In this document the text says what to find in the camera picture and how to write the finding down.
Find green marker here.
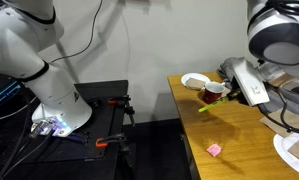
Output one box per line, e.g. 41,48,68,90
197,96,231,114

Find brown napkin beside mug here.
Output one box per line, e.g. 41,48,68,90
221,85,233,98

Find red mug white interior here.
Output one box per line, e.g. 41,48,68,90
201,81,227,105

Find grey cloth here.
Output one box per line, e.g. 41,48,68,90
217,56,299,134

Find brown napkin on small plate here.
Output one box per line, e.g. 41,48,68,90
184,77,207,90

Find large flat brown napkin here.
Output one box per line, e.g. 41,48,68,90
259,108,299,138

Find small white paper plate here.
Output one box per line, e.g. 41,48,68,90
180,72,212,92

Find pink sticky note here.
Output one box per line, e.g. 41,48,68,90
206,143,223,158

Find large white paper plate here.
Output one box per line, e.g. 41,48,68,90
272,132,299,179

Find orange black bar clamp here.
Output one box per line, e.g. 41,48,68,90
107,95,137,128
95,132,127,149

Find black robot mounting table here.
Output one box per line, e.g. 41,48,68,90
0,79,131,180

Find dark blue clamp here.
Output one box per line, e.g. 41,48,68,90
68,131,90,145

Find black box with blue stripes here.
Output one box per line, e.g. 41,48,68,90
0,72,24,115

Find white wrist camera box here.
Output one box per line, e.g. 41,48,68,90
232,57,271,108

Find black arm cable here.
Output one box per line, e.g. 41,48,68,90
258,87,299,137

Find black wall cable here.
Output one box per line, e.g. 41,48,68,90
50,0,104,64

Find black base cables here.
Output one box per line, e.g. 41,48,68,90
0,126,55,180

